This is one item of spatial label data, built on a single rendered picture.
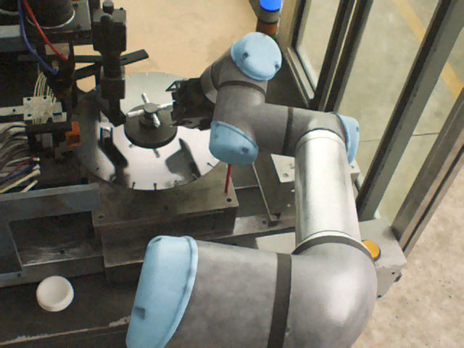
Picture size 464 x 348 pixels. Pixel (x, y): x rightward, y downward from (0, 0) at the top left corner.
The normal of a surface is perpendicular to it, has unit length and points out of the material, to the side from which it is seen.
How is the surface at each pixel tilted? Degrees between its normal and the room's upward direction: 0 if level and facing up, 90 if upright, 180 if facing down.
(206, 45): 0
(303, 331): 40
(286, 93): 0
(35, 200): 90
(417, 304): 0
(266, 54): 32
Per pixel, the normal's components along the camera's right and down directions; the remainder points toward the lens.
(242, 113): 0.05, -0.30
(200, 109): 0.45, -0.21
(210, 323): -0.02, 0.16
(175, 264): 0.06, -0.65
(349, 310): 0.64, -0.12
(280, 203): 0.24, 0.77
